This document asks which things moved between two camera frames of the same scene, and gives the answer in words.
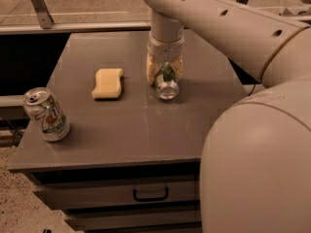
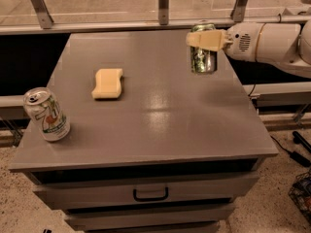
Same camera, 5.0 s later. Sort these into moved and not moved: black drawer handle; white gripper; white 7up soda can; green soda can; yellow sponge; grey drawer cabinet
Moved: green soda can; white gripper
Not moved: grey drawer cabinet; white 7up soda can; yellow sponge; black drawer handle
